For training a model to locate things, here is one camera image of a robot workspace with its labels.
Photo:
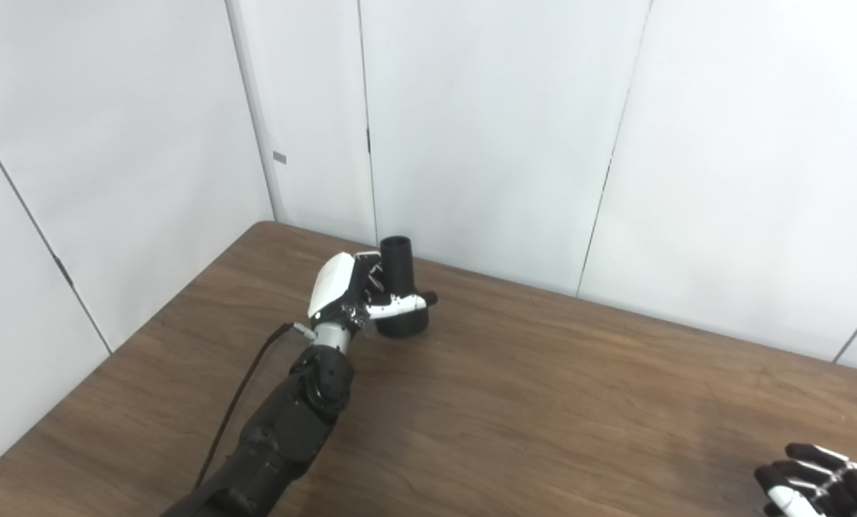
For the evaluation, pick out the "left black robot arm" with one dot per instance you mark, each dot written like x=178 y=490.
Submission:
x=284 y=431

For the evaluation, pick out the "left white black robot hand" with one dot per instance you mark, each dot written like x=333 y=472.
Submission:
x=335 y=283

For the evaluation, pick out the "black nozzle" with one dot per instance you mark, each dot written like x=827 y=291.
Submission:
x=399 y=262

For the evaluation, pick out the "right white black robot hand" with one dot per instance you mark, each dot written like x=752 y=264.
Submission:
x=830 y=492

